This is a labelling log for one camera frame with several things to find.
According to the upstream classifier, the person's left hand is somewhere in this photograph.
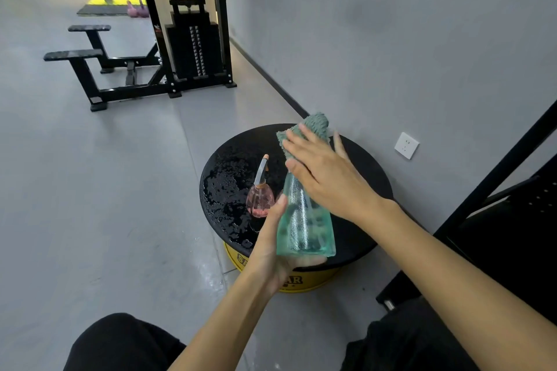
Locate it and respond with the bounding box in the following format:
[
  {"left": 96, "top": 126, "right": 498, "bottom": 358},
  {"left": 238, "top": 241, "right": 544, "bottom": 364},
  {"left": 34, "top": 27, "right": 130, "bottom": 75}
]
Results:
[{"left": 243, "top": 194, "right": 328, "bottom": 296}]

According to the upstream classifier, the person's right hand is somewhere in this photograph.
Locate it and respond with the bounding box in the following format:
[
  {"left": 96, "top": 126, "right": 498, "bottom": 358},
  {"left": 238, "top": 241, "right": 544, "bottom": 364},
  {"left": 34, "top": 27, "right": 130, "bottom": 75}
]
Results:
[{"left": 281, "top": 122, "right": 401, "bottom": 230}]

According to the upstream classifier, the green spray bottle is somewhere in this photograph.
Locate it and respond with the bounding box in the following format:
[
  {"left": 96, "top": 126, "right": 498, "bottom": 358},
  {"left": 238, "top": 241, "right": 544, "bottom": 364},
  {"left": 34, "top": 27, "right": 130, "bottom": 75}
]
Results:
[{"left": 276, "top": 170, "right": 337, "bottom": 259}]

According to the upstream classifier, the pink spray bottle grey nozzle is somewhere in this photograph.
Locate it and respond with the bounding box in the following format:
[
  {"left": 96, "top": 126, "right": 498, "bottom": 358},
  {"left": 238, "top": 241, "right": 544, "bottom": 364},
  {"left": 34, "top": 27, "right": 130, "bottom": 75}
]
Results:
[{"left": 246, "top": 154, "right": 276, "bottom": 219}]

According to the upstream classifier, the green cleaning cloth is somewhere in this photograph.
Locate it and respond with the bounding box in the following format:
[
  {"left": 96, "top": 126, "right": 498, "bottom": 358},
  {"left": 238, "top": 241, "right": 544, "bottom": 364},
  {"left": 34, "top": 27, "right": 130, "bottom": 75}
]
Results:
[{"left": 276, "top": 112, "right": 330, "bottom": 158}]

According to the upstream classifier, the black metal rack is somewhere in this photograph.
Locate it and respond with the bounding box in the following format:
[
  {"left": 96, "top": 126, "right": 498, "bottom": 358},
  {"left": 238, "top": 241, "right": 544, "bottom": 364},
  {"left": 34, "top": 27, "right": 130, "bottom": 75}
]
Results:
[{"left": 376, "top": 99, "right": 557, "bottom": 323}]

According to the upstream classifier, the person's left forearm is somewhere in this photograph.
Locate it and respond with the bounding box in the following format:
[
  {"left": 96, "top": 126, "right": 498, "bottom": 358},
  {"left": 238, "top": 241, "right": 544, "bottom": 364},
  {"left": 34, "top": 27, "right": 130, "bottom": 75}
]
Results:
[{"left": 167, "top": 270, "right": 279, "bottom": 371}]

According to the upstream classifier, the person's right forearm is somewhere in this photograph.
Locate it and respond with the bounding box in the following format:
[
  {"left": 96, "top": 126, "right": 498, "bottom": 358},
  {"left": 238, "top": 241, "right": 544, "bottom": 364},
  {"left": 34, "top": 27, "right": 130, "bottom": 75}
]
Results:
[{"left": 361, "top": 199, "right": 557, "bottom": 371}]

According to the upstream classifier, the round black table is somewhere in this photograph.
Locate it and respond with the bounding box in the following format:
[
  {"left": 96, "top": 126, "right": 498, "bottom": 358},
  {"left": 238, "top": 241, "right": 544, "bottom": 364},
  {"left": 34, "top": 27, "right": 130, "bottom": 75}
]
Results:
[{"left": 199, "top": 123, "right": 395, "bottom": 274}]

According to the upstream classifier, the grey exercise mat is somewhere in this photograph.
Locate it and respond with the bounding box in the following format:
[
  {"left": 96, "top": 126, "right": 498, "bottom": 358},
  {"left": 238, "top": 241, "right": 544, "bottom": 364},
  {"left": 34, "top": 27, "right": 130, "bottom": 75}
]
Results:
[{"left": 77, "top": 4, "right": 131, "bottom": 16}]

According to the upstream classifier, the white wall socket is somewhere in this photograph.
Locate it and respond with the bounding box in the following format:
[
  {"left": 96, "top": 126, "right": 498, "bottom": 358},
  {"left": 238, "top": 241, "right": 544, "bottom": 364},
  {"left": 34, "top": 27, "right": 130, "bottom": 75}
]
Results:
[{"left": 394, "top": 132, "right": 420, "bottom": 161}]

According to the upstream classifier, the black cable weight machine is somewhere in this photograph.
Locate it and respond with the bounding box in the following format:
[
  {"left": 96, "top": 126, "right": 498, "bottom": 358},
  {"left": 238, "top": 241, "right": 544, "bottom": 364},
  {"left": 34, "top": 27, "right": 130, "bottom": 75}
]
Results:
[{"left": 43, "top": 0, "right": 238, "bottom": 113}]

